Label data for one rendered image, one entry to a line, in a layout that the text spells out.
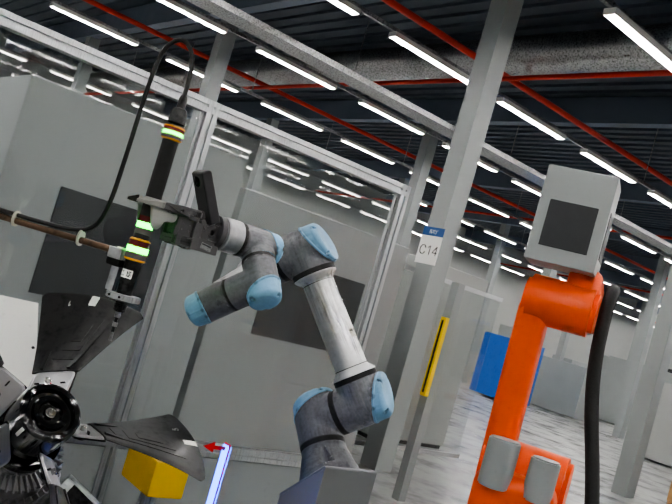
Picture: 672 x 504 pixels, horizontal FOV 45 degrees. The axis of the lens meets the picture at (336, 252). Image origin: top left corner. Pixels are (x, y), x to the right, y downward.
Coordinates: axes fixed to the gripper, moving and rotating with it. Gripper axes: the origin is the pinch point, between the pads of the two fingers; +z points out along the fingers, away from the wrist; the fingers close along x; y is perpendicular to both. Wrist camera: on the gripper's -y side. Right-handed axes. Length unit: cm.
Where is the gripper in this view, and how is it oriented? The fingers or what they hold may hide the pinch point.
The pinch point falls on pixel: (139, 196)
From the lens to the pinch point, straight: 166.4
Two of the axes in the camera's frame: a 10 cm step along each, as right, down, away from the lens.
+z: -7.5, -2.5, -6.2
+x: -6.1, -1.3, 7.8
